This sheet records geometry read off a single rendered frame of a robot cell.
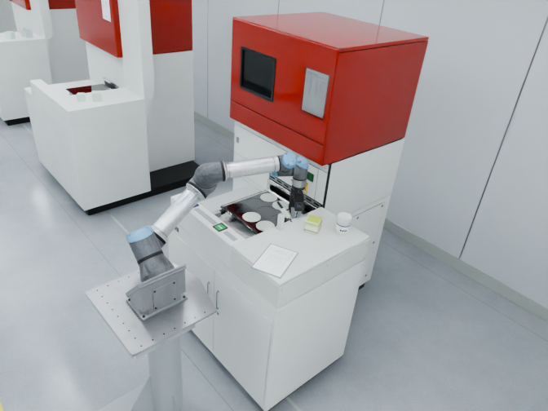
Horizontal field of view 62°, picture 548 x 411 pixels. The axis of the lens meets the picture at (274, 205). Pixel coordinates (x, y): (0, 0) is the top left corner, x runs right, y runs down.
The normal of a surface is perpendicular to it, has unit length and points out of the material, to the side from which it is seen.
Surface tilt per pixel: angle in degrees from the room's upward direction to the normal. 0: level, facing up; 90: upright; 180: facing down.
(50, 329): 0
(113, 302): 0
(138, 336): 0
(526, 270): 90
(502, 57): 90
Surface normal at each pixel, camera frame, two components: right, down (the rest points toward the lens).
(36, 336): 0.07, -0.85
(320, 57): -0.75, 0.29
